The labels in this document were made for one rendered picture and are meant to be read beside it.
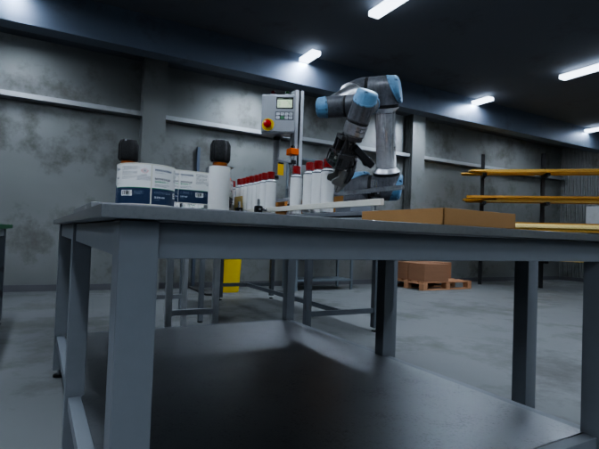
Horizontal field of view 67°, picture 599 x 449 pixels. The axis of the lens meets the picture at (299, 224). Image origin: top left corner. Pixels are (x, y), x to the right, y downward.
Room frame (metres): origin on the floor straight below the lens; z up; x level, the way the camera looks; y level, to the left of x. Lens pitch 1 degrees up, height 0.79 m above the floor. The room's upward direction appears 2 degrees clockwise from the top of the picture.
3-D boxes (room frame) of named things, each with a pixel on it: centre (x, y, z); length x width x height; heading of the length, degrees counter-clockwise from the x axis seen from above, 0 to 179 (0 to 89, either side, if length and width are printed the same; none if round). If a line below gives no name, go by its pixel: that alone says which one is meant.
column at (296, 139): (2.20, 0.03, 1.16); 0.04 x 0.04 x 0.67; 30
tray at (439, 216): (1.23, -0.36, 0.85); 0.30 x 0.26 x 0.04; 30
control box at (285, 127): (2.22, 0.12, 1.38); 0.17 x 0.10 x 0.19; 85
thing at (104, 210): (1.93, 0.16, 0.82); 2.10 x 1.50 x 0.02; 30
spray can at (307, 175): (1.79, -0.03, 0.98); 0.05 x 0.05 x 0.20
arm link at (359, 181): (2.09, -0.26, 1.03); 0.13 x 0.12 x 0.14; 71
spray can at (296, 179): (1.90, 0.02, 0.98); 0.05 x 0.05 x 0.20
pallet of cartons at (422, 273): (7.85, -2.28, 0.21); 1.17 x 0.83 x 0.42; 119
